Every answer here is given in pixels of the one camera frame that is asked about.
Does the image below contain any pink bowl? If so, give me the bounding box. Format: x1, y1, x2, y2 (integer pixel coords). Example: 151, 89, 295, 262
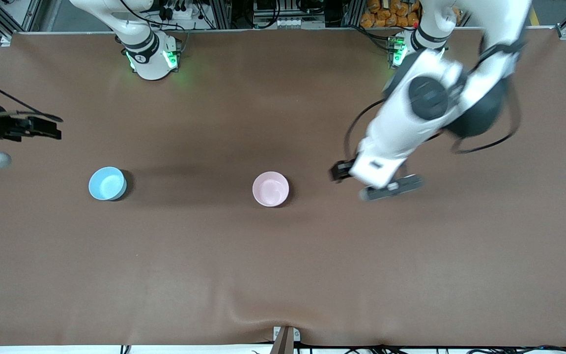
252, 171, 290, 208

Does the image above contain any grey table edge bracket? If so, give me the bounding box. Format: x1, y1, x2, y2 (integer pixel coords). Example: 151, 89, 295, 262
273, 325, 302, 354

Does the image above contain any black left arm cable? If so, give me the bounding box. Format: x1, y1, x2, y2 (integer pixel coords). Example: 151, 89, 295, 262
344, 29, 523, 164

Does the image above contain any white power strip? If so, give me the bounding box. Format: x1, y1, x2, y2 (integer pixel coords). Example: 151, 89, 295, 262
259, 17, 309, 29

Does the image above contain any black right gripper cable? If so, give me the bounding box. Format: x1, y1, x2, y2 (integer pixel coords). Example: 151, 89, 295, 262
0, 73, 64, 123

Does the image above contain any light blue bowl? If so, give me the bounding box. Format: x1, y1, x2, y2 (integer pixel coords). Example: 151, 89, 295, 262
88, 166, 128, 202

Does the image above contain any brown table mat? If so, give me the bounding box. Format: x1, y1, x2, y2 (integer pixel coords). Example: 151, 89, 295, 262
0, 28, 566, 348

